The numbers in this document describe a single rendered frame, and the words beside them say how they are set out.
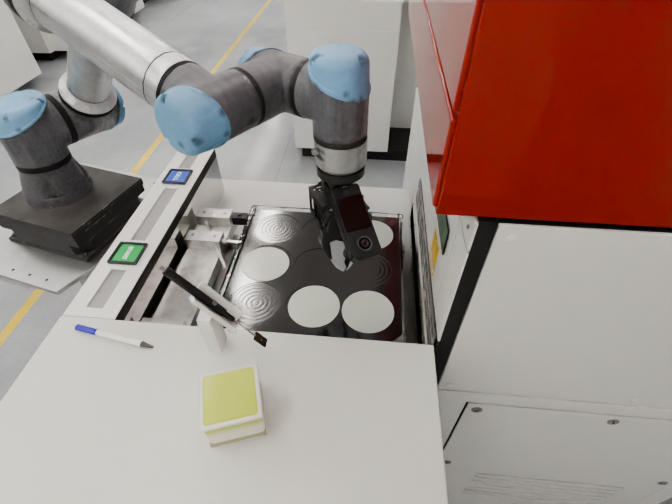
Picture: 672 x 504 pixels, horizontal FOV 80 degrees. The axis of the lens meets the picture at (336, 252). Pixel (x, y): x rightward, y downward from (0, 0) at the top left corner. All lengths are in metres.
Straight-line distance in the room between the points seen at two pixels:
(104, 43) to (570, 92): 0.51
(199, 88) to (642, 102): 0.43
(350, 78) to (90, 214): 0.77
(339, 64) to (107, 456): 0.57
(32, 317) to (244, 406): 1.86
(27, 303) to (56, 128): 1.41
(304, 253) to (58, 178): 0.61
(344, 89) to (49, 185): 0.83
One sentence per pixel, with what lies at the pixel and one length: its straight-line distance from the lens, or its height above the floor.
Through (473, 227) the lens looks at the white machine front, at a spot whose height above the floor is 1.21.
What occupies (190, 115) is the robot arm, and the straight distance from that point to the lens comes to 0.48.
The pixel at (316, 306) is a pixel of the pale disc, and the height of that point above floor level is 0.90.
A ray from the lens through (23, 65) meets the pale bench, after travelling 4.68.
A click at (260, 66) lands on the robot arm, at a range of 0.56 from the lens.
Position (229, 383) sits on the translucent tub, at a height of 1.03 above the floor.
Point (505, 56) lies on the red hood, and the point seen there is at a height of 1.40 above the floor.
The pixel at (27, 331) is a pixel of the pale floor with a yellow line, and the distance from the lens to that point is 2.28.
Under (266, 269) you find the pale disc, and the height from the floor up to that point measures 0.90.
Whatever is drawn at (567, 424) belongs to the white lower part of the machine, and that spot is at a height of 0.73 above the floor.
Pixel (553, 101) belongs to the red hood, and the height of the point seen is 1.36.
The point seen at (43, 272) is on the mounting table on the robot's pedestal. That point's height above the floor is 0.82.
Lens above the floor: 1.52
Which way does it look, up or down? 45 degrees down
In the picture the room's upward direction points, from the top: straight up
